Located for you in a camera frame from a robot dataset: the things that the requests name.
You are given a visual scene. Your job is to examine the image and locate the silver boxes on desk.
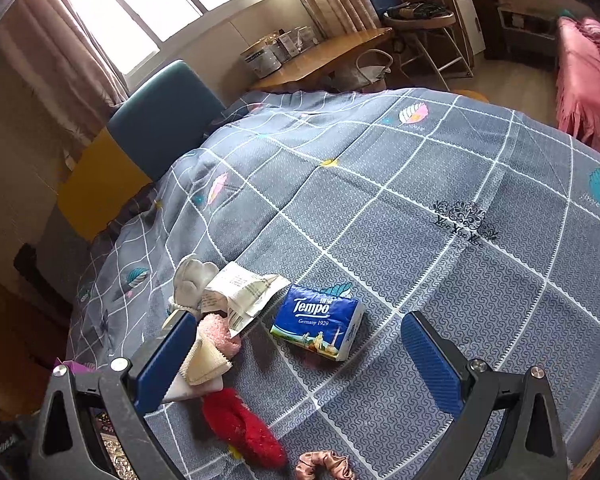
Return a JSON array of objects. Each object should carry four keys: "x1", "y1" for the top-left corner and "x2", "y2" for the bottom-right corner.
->
[{"x1": 241, "y1": 40, "x2": 283, "y2": 80}]

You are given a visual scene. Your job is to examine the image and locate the round basket tray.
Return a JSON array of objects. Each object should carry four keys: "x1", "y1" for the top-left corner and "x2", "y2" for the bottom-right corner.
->
[{"x1": 382, "y1": 2, "x2": 457, "y2": 28}]

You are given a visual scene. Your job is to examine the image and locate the white tote bag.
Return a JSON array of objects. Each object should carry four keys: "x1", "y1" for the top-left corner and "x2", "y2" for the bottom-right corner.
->
[{"x1": 340, "y1": 49, "x2": 393, "y2": 92}]

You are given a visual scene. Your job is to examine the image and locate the pink fluffy sock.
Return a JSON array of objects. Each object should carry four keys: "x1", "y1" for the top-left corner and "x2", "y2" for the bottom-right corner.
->
[{"x1": 197, "y1": 312, "x2": 242, "y2": 356}]

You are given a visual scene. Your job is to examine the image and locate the grey checked quilt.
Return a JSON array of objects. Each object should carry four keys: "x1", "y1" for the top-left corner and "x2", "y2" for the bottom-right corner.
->
[{"x1": 65, "y1": 87, "x2": 600, "y2": 480}]

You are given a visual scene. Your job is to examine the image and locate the teal yellow grey headboard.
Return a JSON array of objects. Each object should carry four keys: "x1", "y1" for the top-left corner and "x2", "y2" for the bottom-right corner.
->
[{"x1": 37, "y1": 59, "x2": 226, "y2": 306}]

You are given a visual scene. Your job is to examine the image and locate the low shelf unit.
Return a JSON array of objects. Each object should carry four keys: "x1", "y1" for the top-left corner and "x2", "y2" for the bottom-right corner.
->
[{"x1": 495, "y1": 0, "x2": 561, "y2": 56}]

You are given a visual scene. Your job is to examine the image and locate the pink fringed cover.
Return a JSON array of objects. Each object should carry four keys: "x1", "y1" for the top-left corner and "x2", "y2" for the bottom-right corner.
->
[{"x1": 555, "y1": 16, "x2": 600, "y2": 161}]

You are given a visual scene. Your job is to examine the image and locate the clear storage jar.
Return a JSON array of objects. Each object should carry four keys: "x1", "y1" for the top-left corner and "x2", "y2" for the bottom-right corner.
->
[
  {"x1": 290, "y1": 25, "x2": 321, "y2": 53},
  {"x1": 272, "y1": 35, "x2": 296, "y2": 61}
]

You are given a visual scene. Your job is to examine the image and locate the window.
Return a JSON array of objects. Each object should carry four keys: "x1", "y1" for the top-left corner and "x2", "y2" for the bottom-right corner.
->
[{"x1": 45, "y1": 0, "x2": 291, "y2": 76}]

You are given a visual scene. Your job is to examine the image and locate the blue tissue pack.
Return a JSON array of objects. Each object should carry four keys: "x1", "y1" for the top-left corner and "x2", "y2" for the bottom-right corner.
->
[{"x1": 270, "y1": 283, "x2": 365, "y2": 363}]

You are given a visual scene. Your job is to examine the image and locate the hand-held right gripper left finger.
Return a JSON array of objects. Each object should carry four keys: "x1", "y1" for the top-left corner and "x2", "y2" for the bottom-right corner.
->
[{"x1": 27, "y1": 310, "x2": 201, "y2": 480}]

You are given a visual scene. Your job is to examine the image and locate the white cabinet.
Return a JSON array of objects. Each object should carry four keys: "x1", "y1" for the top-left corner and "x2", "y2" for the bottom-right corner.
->
[{"x1": 450, "y1": 0, "x2": 488, "y2": 56}]

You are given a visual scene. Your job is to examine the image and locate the black bedside stand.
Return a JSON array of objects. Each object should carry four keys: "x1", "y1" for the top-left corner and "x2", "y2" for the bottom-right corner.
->
[{"x1": 12, "y1": 242, "x2": 46, "y2": 286}]

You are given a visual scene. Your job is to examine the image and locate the white paper receipt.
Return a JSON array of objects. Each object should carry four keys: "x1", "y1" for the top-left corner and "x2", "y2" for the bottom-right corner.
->
[{"x1": 202, "y1": 261, "x2": 292, "y2": 338}]

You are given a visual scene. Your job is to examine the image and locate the gold patterned box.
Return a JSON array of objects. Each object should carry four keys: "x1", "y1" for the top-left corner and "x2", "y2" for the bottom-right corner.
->
[{"x1": 87, "y1": 405, "x2": 131, "y2": 480}]

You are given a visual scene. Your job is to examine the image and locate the pink satin scrunchie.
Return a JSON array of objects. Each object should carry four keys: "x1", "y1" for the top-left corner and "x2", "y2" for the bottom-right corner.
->
[{"x1": 295, "y1": 450, "x2": 356, "y2": 480}]

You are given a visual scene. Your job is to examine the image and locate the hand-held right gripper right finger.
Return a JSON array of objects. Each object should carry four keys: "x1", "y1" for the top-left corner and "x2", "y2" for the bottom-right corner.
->
[{"x1": 400, "y1": 310, "x2": 573, "y2": 480}]

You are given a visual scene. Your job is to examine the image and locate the cream cloth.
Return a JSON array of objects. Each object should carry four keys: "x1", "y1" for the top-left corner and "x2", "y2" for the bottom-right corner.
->
[{"x1": 179, "y1": 338, "x2": 231, "y2": 387}]

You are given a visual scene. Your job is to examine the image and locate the white cloth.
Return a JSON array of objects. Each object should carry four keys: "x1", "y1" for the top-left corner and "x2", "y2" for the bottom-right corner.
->
[{"x1": 161, "y1": 372, "x2": 225, "y2": 403}]

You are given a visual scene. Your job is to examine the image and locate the red fluffy sock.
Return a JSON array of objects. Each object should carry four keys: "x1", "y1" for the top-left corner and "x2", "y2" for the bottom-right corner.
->
[{"x1": 201, "y1": 387, "x2": 287, "y2": 467}]

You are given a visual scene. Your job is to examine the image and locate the wooden desk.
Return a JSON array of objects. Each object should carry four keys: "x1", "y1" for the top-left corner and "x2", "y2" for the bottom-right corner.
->
[{"x1": 247, "y1": 27, "x2": 396, "y2": 93}]

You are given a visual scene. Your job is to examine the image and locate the white knit glove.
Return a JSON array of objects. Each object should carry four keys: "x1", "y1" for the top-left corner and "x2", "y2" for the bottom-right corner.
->
[{"x1": 169, "y1": 255, "x2": 220, "y2": 318}]

